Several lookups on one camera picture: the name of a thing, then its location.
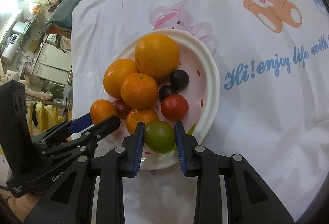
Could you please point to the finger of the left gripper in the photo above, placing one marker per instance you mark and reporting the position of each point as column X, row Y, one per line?
column 80, row 124
column 58, row 143

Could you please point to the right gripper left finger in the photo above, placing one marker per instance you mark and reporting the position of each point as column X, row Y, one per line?
column 71, row 197

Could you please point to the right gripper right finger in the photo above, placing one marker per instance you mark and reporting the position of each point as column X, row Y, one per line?
column 249, row 198

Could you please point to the mandarin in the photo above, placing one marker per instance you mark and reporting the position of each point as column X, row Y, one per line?
column 135, row 116
column 139, row 91
column 102, row 109

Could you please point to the red cherry tomato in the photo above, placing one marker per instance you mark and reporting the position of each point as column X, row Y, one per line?
column 174, row 107
column 122, row 109

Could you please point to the large orange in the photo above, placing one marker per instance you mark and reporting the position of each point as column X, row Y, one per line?
column 116, row 74
column 157, row 55

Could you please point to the green tomato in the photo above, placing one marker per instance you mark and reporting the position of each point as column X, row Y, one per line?
column 159, row 136

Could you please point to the person left hand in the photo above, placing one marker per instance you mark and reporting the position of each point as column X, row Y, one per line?
column 22, row 206

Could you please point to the yellow wooden rack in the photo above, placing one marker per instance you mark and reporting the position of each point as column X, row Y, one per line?
column 43, row 115

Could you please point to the white kitchen cabinet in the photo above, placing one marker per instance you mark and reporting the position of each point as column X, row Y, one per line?
column 51, row 64

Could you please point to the pink strawberry ceramic plate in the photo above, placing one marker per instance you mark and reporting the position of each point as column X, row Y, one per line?
column 202, row 94

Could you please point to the white cartoon bed sheet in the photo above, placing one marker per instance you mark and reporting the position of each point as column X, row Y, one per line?
column 273, row 105

